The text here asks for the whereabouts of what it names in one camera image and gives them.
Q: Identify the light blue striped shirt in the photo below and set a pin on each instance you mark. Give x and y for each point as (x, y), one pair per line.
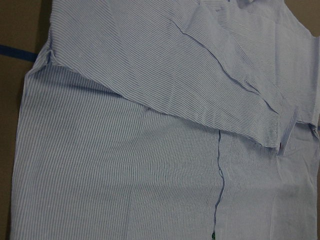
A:
(169, 120)

